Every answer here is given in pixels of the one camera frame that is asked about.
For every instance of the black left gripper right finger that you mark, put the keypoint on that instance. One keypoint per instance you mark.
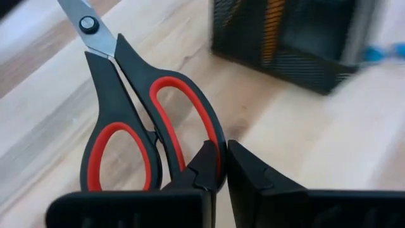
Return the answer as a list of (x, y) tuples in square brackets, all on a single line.
[(253, 190)]

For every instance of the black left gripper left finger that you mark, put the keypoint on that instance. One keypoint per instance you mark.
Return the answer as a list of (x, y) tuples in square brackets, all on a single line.
[(190, 196)]

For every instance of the red black scissors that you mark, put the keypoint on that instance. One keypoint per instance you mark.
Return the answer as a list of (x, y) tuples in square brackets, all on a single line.
[(114, 104)]

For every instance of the black mesh desk organizer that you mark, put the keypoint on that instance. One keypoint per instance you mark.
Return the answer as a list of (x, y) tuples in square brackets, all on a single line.
[(310, 47)]

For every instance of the orange pencil pink eraser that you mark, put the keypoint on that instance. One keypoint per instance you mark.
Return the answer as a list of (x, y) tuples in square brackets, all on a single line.
[(272, 30)]

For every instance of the blue binder clip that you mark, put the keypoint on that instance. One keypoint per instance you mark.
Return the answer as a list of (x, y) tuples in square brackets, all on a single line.
[(376, 54)]

